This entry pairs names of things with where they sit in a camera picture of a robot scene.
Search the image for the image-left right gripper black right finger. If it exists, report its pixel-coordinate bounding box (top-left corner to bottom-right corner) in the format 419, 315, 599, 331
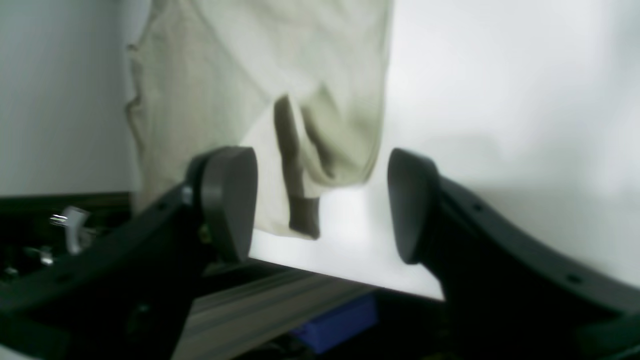
387, 148, 640, 360

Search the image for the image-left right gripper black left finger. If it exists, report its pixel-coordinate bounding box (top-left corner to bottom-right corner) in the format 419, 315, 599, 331
0, 146, 258, 360

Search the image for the blue box on floor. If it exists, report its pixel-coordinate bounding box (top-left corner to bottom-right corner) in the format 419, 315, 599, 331
289, 294, 378, 354

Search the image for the beige T-shirt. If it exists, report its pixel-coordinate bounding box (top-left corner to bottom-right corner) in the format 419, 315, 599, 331
126, 0, 394, 240

